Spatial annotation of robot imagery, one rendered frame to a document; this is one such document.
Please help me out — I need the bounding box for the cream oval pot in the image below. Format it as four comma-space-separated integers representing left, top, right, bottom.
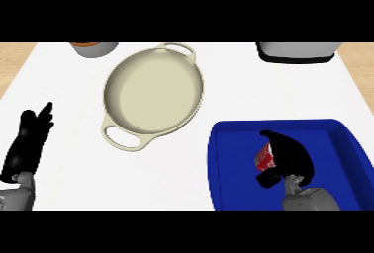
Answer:
99, 42, 204, 153

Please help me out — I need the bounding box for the grey appliance with black base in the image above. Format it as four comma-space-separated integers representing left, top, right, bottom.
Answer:
256, 42, 338, 64

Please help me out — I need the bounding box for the red can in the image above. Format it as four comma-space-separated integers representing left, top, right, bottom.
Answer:
253, 142, 278, 173

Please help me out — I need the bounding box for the grey cup with orange rim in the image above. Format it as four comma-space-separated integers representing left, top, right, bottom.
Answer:
68, 42, 120, 59

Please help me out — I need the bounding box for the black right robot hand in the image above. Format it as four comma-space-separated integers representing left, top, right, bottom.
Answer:
256, 129, 315, 189

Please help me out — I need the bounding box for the blue tray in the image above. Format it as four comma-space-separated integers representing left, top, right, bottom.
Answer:
205, 119, 374, 211

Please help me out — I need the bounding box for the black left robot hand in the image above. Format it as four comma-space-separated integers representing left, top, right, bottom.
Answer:
0, 102, 56, 185

